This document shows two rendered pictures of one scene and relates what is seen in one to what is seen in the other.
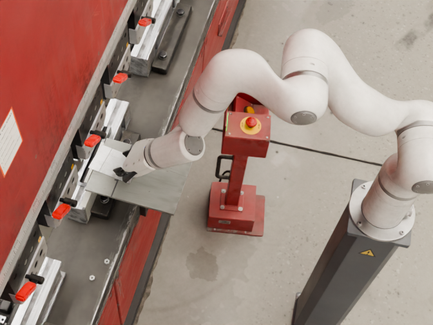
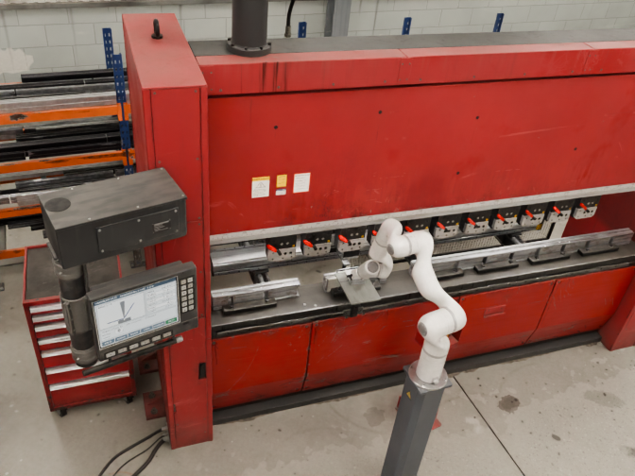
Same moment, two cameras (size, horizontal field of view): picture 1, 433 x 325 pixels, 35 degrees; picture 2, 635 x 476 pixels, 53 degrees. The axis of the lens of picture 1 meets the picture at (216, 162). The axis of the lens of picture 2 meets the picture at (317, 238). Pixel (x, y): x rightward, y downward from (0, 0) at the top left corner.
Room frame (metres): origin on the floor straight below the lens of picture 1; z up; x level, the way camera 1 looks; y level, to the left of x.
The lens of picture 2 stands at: (-0.70, -1.97, 3.33)
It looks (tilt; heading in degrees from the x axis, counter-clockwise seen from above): 37 degrees down; 59
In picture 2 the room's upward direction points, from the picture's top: 6 degrees clockwise
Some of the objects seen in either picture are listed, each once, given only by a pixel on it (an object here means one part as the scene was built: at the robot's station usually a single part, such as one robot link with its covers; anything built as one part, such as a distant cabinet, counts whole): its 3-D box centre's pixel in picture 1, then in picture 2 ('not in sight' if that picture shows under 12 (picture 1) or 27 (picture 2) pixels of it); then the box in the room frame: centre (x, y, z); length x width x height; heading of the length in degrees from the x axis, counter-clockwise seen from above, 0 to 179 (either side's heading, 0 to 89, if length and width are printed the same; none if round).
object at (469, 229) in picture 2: not in sight; (474, 218); (1.72, 0.24, 1.26); 0.15 x 0.09 x 0.17; 171
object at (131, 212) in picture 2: not in sight; (123, 279); (-0.35, 0.13, 1.53); 0.51 x 0.25 x 0.85; 5
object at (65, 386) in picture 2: not in sight; (84, 331); (-0.47, 0.94, 0.50); 0.50 x 0.50 x 1.00; 81
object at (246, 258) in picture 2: not in sight; (387, 239); (1.40, 0.60, 0.93); 2.30 x 0.14 x 0.10; 171
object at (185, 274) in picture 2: not in sight; (143, 306); (-0.29, 0.05, 1.42); 0.45 x 0.12 x 0.36; 5
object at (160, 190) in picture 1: (139, 175); (357, 286); (0.94, 0.21, 1.00); 0.26 x 0.18 x 0.01; 81
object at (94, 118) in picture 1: (78, 118); (350, 234); (0.93, 0.36, 1.26); 0.15 x 0.09 x 0.17; 171
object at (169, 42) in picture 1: (171, 37); (440, 275); (1.55, 0.21, 0.89); 0.30 x 0.05 x 0.03; 171
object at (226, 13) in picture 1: (225, 17); (495, 311); (1.95, 0.04, 0.59); 0.15 x 0.02 x 0.07; 171
